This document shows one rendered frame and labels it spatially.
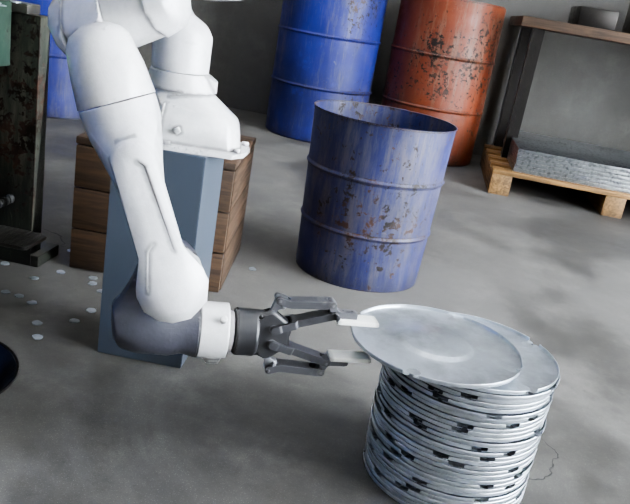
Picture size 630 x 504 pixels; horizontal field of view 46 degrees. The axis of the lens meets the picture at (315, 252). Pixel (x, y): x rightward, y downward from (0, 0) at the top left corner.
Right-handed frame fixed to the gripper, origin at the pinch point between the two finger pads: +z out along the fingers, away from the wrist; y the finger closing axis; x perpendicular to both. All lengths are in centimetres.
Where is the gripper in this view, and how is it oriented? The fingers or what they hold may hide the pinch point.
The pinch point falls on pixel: (355, 338)
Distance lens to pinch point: 122.1
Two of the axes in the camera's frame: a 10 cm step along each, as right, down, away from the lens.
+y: 1.7, -9.3, -3.2
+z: 9.7, 0.9, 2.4
